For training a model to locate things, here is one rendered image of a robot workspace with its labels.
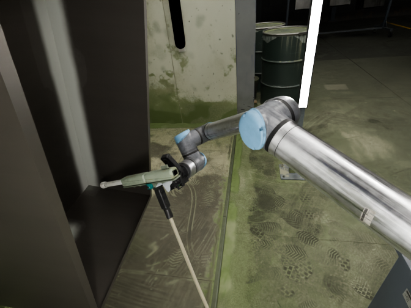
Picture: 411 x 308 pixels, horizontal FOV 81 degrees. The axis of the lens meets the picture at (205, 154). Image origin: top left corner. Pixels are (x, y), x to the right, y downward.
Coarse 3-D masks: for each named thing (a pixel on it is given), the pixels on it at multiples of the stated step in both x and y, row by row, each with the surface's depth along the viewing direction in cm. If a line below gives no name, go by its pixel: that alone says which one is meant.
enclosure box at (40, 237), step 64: (0, 0) 65; (64, 0) 80; (128, 0) 77; (0, 64) 31; (64, 64) 92; (128, 64) 89; (0, 128) 37; (64, 128) 101; (128, 128) 105; (0, 192) 46; (64, 192) 108; (128, 192) 128; (0, 256) 60; (64, 256) 56
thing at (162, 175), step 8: (176, 168) 93; (128, 176) 106; (136, 176) 101; (144, 176) 97; (152, 176) 95; (160, 176) 93; (168, 176) 91; (176, 176) 92; (104, 184) 116; (112, 184) 112; (120, 184) 109; (128, 184) 104; (136, 184) 102; (144, 184) 99; (152, 184) 98; (160, 192) 98; (160, 200) 99; (168, 200) 100; (168, 208) 100; (168, 216) 100
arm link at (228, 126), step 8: (280, 96) 79; (296, 104) 74; (296, 112) 73; (224, 120) 108; (232, 120) 101; (296, 120) 74; (200, 128) 125; (208, 128) 119; (216, 128) 113; (224, 128) 107; (232, 128) 102; (200, 136) 123; (208, 136) 122; (216, 136) 117; (224, 136) 113
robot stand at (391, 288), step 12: (396, 264) 75; (408, 264) 68; (396, 276) 75; (408, 276) 69; (384, 288) 81; (396, 288) 75; (408, 288) 69; (372, 300) 89; (384, 300) 81; (396, 300) 74; (408, 300) 69
